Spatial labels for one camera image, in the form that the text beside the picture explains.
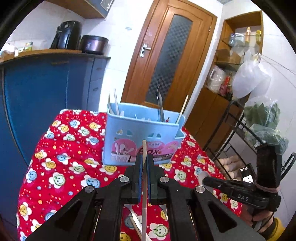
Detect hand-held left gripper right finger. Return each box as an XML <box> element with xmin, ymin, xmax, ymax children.
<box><xmin>146</xmin><ymin>153</ymin><xmax>266</xmax><ymax>241</ymax></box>

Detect red bottles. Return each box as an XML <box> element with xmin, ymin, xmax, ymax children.
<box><xmin>218</xmin><ymin>75</ymin><xmax>233</xmax><ymax>95</ymax></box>

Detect black air fryer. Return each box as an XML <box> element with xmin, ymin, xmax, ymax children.
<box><xmin>50</xmin><ymin>20</ymin><xmax>82</xmax><ymax>50</ymax></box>

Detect white plastic bag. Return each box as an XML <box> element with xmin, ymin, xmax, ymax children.
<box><xmin>232</xmin><ymin>52</ymin><xmax>272</xmax><ymax>99</ymax></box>

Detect wooden shelf unit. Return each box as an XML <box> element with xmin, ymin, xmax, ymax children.
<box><xmin>185</xmin><ymin>10</ymin><xmax>264</xmax><ymax>149</ymax></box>

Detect bag of green vegetables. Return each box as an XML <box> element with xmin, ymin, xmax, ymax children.
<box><xmin>244</xmin><ymin>100</ymin><xmax>289</xmax><ymax>153</ymax></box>

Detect light blue utensil box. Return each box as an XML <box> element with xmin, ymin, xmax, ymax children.
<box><xmin>102</xmin><ymin>102</ymin><xmax>186</xmax><ymax>166</ymax></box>

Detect dark rice cooker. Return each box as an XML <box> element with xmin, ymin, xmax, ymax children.
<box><xmin>80</xmin><ymin>35</ymin><xmax>109</xmax><ymax>55</ymax></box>

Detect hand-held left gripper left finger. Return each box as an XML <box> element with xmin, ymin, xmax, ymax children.
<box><xmin>24</xmin><ymin>153</ymin><xmax>144</xmax><ymax>241</ymax></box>

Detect wooden counter board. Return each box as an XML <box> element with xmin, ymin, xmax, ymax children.
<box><xmin>0</xmin><ymin>49</ymin><xmax>82</xmax><ymax>64</ymax></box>

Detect red smiley printed tablecloth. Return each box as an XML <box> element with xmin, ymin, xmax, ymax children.
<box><xmin>16</xmin><ymin>109</ymin><xmax>243</xmax><ymax>241</ymax></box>

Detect person's right forearm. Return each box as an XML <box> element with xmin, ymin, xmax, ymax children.
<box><xmin>259</xmin><ymin>218</ymin><xmax>286</xmax><ymax>241</ymax></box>

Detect black wire rack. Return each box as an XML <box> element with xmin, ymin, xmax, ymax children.
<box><xmin>203</xmin><ymin>100</ymin><xmax>296</xmax><ymax>186</ymax></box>

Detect cardboard box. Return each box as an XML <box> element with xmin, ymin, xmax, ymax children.
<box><xmin>216</xmin><ymin>49</ymin><xmax>242</xmax><ymax>64</ymax></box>

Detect metal door handle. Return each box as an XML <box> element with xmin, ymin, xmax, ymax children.
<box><xmin>139</xmin><ymin>43</ymin><xmax>152</xmax><ymax>58</ymax></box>

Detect small black device with screen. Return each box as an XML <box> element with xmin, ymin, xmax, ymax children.
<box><xmin>239</xmin><ymin>164</ymin><xmax>256</xmax><ymax>183</ymax></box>

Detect pile of eggs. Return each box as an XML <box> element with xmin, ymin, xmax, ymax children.
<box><xmin>217</xmin><ymin>155</ymin><xmax>245</xmax><ymax>181</ymax></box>

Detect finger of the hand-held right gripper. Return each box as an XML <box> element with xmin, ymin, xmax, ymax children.
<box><xmin>202</xmin><ymin>176</ymin><xmax>234</xmax><ymax>194</ymax></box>

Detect wooden door with glass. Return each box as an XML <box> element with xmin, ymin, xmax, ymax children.
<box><xmin>120</xmin><ymin>0</ymin><xmax>218</xmax><ymax>116</ymax></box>

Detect blue base cabinets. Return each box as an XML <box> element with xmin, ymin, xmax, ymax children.
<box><xmin>0</xmin><ymin>56</ymin><xmax>110</xmax><ymax>223</ymax></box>

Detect person's right hand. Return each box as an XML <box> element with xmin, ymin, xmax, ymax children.
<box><xmin>240</xmin><ymin>205</ymin><xmax>275</xmax><ymax>233</ymax></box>

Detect blue wall cabinet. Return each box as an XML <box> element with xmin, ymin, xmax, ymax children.
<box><xmin>46</xmin><ymin>0</ymin><xmax>115</xmax><ymax>19</ymax></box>

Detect white bagged bundle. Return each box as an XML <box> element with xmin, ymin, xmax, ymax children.
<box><xmin>207</xmin><ymin>65</ymin><xmax>226</xmax><ymax>93</ymax></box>

